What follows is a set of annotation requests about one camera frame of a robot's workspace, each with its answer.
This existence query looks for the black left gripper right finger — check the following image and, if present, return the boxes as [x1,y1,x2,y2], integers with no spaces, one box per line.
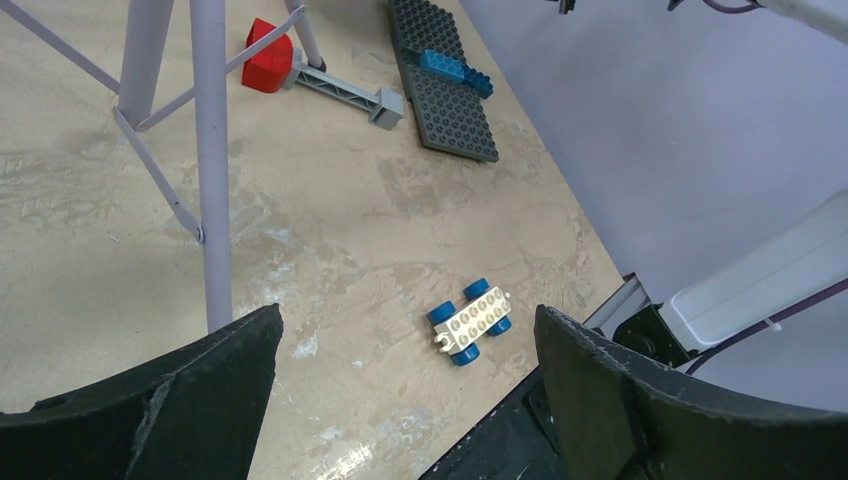
[534,305,847,479]

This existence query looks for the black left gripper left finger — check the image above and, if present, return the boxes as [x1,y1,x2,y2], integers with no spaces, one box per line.
[1,304,284,479]

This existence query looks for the lilac music stand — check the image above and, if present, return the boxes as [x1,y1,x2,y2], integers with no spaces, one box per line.
[1,1,322,332]

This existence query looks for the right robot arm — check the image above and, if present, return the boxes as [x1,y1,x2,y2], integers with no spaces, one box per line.
[611,1,847,369]

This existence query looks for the white brick car blue wheels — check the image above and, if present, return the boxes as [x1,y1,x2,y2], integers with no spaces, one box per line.
[427,278,512,367]

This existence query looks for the dark grey building baseplate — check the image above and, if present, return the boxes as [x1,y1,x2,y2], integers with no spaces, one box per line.
[388,1,499,163]

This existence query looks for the grey girder red brick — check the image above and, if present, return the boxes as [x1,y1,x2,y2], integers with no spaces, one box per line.
[241,35,405,130]

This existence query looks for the blue bricks on grey plate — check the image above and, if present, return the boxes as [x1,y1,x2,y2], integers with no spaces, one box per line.
[418,49,494,99]

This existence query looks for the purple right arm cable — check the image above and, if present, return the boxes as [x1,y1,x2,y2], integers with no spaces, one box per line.
[683,0,848,378]

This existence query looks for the black table front rail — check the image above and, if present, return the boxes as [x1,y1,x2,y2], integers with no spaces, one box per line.
[421,368,569,480]

